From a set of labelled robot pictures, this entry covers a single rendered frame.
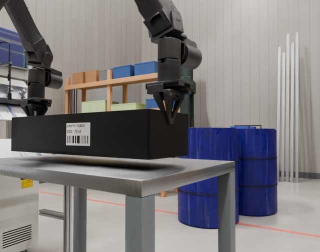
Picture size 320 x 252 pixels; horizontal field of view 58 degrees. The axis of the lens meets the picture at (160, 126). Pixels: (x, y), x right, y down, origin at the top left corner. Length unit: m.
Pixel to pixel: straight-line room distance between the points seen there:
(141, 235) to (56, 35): 5.77
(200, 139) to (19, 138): 2.00
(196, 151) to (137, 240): 2.28
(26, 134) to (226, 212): 0.65
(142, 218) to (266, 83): 6.33
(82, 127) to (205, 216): 2.21
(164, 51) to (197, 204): 2.28
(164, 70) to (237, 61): 6.34
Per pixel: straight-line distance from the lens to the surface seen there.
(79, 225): 1.33
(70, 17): 6.54
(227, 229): 0.92
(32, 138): 0.97
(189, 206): 2.91
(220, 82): 7.05
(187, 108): 6.08
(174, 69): 0.70
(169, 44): 0.71
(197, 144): 2.78
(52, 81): 1.15
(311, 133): 6.56
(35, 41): 1.09
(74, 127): 0.81
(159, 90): 0.69
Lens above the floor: 0.88
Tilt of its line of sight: 2 degrees up
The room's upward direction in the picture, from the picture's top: straight up
